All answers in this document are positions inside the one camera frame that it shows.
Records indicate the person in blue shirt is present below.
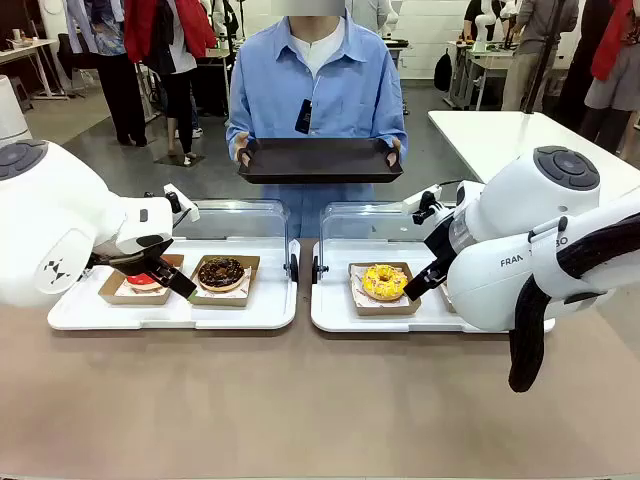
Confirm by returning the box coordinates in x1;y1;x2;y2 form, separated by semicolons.
225;0;409;239

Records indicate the black tripod pole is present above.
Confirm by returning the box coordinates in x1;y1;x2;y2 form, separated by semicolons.
521;0;566;115

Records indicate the bystander with red scarf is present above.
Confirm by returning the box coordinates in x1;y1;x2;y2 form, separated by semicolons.
579;0;640;154

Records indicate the yellow glazed donut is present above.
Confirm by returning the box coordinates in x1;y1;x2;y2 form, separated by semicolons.
348;261;423;317

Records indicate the black backpack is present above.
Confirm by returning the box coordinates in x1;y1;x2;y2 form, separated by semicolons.
433;49;454;94

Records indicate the person's left forearm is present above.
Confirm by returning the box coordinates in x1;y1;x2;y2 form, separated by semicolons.
384;114;409;151

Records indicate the white round appliance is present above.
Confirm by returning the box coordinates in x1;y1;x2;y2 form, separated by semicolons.
0;74;32;146

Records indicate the black serving tray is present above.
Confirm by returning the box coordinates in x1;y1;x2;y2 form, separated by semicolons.
237;137;404;185

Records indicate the red glazed donut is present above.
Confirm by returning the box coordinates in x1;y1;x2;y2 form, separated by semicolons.
98;253;185;306
124;272;161;294

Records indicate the person's right hand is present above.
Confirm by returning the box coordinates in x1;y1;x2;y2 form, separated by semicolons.
233;131;254;166

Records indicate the person's left hand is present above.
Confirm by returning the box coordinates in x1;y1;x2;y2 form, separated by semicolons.
384;138;404;169

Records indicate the printed paper liner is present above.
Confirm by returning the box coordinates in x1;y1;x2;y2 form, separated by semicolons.
192;264;254;301
349;264;416;307

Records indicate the clear display case lid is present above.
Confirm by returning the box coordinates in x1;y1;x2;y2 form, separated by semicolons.
172;198;300;284
312;200;454;286

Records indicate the yellow sprinkled donut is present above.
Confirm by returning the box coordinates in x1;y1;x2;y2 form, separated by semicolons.
362;263;410;301

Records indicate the light wooden desk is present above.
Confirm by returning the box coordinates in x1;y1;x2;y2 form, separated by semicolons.
0;37;71;101

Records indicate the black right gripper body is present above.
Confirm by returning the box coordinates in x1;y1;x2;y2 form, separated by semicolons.
423;214;472;275

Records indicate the bystander in blue patterned shirt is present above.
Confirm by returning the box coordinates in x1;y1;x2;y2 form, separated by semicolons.
64;0;149;148

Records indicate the white side table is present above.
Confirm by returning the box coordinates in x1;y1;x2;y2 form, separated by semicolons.
427;109;640;186

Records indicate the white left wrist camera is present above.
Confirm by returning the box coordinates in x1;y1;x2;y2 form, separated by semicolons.
163;183;200;224

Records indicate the person's right forearm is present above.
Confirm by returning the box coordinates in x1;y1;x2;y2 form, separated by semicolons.
225;117;254;151

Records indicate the dark floor mat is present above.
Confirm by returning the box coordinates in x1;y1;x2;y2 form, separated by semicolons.
152;151;206;168

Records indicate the black clip-on tag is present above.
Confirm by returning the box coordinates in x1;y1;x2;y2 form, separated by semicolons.
294;98;314;135

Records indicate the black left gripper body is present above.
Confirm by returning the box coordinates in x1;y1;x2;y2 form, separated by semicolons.
88;237;174;276

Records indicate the chocolate glazed donut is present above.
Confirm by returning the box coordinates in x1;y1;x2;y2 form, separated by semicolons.
188;254;261;307
197;256;246;293

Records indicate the bystander in grey shirt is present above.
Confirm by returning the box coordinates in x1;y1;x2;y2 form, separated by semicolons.
501;0;566;114

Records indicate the bystander in red jacket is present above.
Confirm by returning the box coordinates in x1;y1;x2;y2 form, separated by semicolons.
123;0;217;166

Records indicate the black cable sleeve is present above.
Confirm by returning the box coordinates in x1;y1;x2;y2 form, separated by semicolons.
507;213;640;394

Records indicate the white display case base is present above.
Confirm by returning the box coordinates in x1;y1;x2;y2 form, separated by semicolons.
309;238;556;335
47;235;300;332

